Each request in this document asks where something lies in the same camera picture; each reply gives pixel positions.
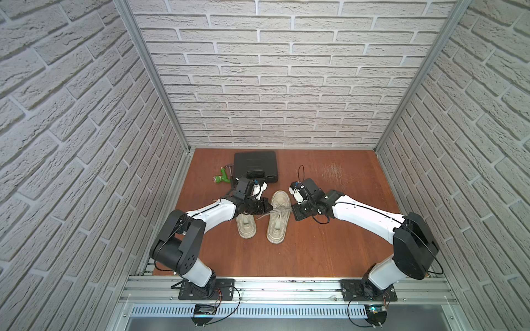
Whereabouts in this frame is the beige sneaker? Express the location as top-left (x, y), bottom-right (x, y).
top-left (266, 190), bottom-right (292, 244)
top-left (236, 214), bottom-right (257, 239)

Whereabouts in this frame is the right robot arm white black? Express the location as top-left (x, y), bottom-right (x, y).
top-left (289, 179), bottom-right (439, 298)

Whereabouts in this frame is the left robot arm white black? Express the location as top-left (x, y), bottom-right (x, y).
top-left (150, 177), bottom-right (273, 296)

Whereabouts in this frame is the black plastic tool case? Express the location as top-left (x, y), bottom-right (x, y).
top-left (233, 150), bottom-right (279, 183)

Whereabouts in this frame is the left controller board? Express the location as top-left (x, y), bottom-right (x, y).
top-left (191, 304), bottom-right (218, 327)

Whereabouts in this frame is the controller board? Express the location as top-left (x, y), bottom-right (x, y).
top-left (364, 306), bottom-right (387, 328)
top-left (191, 304), bottom-right (218, 327)

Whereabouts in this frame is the right controller board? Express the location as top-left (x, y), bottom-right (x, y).
top-left (364, 306), bottom-right (387, 328)

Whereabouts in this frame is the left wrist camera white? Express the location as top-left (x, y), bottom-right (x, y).
top-left (251, 181), bottom-right (267, 200)

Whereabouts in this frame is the green handled tool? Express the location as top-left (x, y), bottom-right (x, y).
top-left (213, 164), bottom-right (233, 184)

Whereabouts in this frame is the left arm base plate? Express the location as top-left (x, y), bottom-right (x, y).
top-left (178, 278), bottom-right (235, 301)

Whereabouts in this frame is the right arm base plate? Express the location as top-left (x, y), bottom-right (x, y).
top-left (339, 279), bottom-right (398, 303)

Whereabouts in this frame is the aluminium front rail frame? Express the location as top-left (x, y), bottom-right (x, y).
top-left (107, 276), bottom-right (471, 330)

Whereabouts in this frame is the left corner aluminium post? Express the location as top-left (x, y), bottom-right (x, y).
top-left (114, 0), bottom-right (191, 153)

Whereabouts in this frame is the corner aluminium post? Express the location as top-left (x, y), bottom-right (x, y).
top-left (373, 0), bottom-right (472, 154)
top-left (114, 0), bottom-right (191, 153)

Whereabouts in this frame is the right corner aluminium post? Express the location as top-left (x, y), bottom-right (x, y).
top-left (373, 0), bottom-right (472, 154)

